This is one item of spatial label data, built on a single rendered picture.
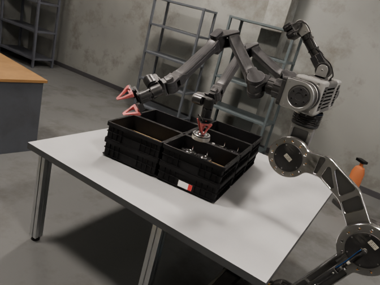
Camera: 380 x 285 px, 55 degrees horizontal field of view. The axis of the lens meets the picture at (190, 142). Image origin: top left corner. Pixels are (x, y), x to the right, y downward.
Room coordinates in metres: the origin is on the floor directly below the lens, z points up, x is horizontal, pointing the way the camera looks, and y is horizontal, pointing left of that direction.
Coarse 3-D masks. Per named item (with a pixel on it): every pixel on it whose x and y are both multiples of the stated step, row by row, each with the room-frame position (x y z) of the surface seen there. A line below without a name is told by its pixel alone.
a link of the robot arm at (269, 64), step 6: (252, 42) 2.32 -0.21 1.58; (246, 48) 2.28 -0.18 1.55; (252, 48) 2.29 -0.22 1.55; (258, 48) 2.29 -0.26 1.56; (252, 54) 2.29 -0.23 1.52; (258, 54) 2.25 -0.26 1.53; (264, 54) 2.24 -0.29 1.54; (258, 60) 2.24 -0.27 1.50; (264, 60) 2.20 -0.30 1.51; (270, 60) 2.19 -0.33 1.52; (264, 66) 2.20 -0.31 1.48; (270, 66) 2.15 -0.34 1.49; (276, 66) 2.14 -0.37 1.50; (270, 72) 2.16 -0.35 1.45; (276, 72) 2.10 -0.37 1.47; (282, 72) 2.05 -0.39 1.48; (288, 72) 2.05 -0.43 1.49; (294, 72) 2.05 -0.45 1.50; (276, 78) 2.11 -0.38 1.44; (282, 78) 2.09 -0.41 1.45
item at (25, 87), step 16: (0, 64) 3.53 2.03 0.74; (16, 64) 3.70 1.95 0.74; (0, 80) 3.05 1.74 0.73; (16, 80) 3.16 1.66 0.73; (32, 80) 3.28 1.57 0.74; (0, 96) 3.08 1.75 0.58; (16, 96) 3.19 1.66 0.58; (32, 96) 3.31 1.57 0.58; (0, 112) 3.08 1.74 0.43; (16, 112) 3.20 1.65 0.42; (32, 112) 3.32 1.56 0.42; (0, 128) 3.09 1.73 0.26; (16, 128) 3.21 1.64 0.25; (32, 128) 3.34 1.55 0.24; (0, 144) 3.10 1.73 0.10; (16, 144) 3.23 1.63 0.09
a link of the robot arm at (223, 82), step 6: (234, 60) 2.22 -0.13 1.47; (228, 66) 2.18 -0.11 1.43; (234, 66) 2.18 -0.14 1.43; (228, 72) 2.14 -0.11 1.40; (234, 72) 2.16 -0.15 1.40; (222, 78) 2.10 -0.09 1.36; (228, 78) 2.11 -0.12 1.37; (216, 84) 2.05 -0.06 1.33; (222, 84) 2.05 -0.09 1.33; (222, 90) 2.05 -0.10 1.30; (216, 96) 2.00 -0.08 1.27; (222, 96) 2.06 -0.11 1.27
